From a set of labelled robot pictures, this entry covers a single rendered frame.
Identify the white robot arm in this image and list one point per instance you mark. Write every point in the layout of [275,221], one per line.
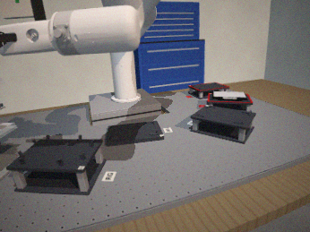
[108,29]

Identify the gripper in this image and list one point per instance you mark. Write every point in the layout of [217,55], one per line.
[31,37]

